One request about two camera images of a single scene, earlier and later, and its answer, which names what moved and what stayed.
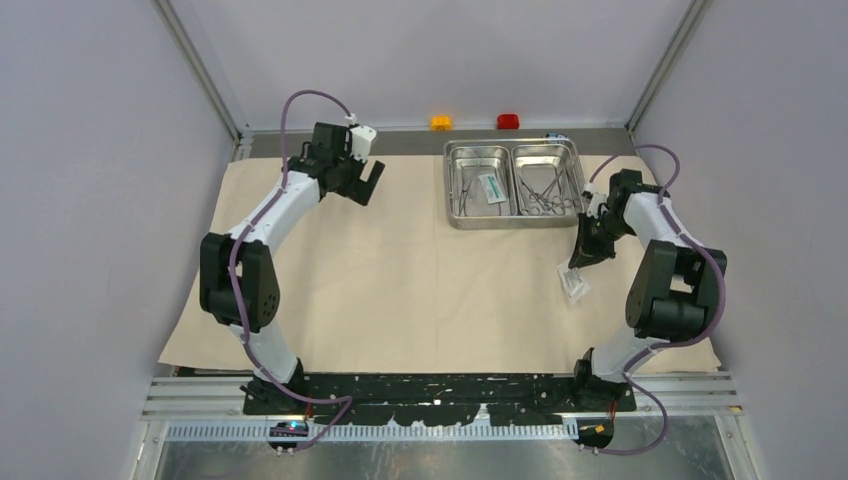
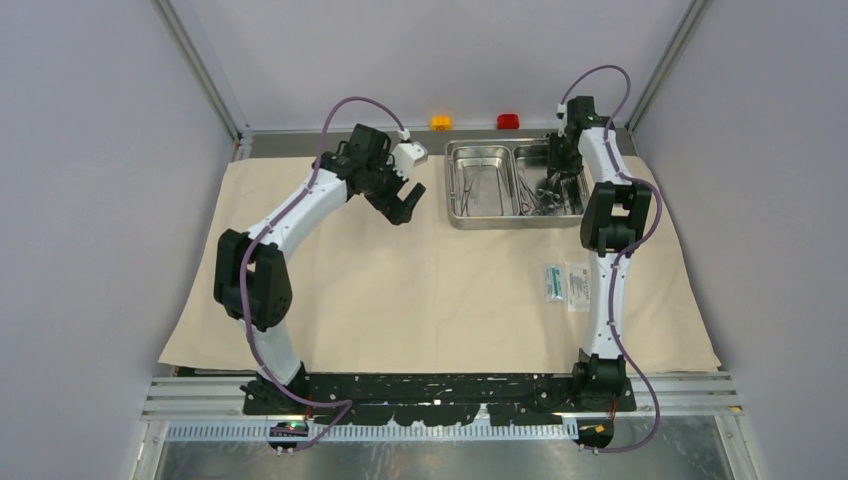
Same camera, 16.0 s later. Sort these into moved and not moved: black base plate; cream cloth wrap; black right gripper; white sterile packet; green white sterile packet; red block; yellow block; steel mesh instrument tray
Moved: black right gripper; white sterile packet; green white sterile packet
Not moved: black base plate; red block; steel mesh instrument tray; cream cloth wrap; yellow block
